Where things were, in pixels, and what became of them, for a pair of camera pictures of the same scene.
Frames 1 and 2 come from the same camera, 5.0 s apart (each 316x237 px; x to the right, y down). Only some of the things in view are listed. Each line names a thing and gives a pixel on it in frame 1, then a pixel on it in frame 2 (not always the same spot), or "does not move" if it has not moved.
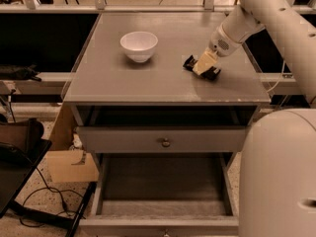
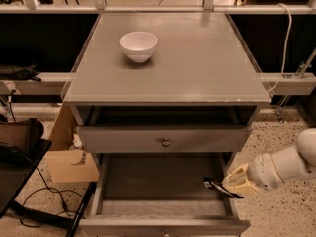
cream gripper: (222, 45) to (262, 172)
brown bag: (19, 133) does not move
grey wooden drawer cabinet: (168, 139) does not move
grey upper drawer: (161, 138) does not move
